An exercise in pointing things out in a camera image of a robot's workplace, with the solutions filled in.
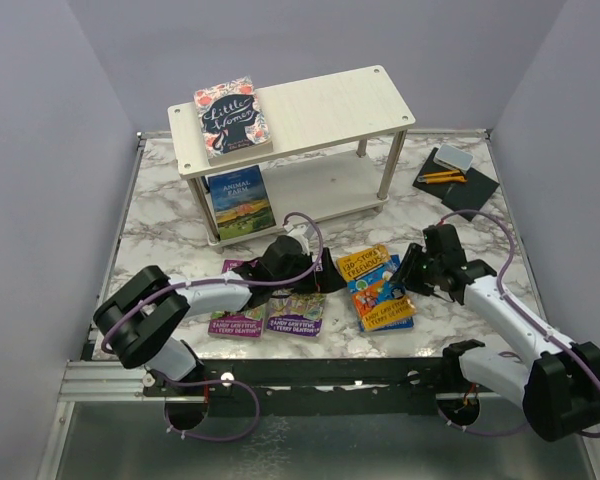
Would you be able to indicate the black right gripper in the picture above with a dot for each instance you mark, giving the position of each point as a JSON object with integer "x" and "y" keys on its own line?
{"x": 406, "y": 271}

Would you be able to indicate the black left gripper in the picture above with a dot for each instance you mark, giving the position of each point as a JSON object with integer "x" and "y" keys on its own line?
{"x": 326, "y": 280}

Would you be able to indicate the yellow 130-Storey Treehouse book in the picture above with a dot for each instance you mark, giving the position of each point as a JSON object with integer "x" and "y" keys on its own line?
{"x": 353, "y": 266}

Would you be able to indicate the Animal Farm book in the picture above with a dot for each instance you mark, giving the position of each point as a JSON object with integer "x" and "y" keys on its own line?
{"x": 240, "y": 202}

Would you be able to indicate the Little Women book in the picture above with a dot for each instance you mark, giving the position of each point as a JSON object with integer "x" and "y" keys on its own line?
{"x": 232, "y": 121}

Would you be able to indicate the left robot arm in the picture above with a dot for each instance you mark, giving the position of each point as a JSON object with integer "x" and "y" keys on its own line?
{"x": 138, "y": 321}

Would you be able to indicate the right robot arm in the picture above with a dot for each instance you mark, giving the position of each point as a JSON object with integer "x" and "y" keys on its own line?
{"x": 553, "y": 379}

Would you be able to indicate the blue treehouse book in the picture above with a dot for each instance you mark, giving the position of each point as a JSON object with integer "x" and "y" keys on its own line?
{"x": 381, "y": 306}

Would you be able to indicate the purple 52-Storey Treehouse book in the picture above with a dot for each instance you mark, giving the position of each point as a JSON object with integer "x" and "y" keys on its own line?
{"x": 297, "y": 310}

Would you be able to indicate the purple green treehouse book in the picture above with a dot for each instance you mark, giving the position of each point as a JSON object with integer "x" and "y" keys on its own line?
{"x": 246, "y": 324}

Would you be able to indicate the small black mat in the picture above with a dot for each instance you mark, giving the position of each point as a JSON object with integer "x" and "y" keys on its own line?
{"x": 469, "y": 197}

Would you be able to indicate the large black mat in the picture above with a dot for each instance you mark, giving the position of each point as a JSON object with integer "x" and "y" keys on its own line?
{"x": 439, "y": 190}

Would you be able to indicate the white two-tier shelf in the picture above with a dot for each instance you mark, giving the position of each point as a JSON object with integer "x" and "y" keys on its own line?
{"x": 336, "y": 142}

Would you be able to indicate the grey white box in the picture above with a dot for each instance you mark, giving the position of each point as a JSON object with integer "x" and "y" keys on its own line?
{"x": 453, "y": 158}

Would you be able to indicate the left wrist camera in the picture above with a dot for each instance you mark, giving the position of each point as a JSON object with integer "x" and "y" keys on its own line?
{"x": 302, "y": 233}

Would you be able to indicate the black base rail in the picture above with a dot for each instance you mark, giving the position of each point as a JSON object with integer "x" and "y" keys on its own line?
{"x": 321, "y": 387}

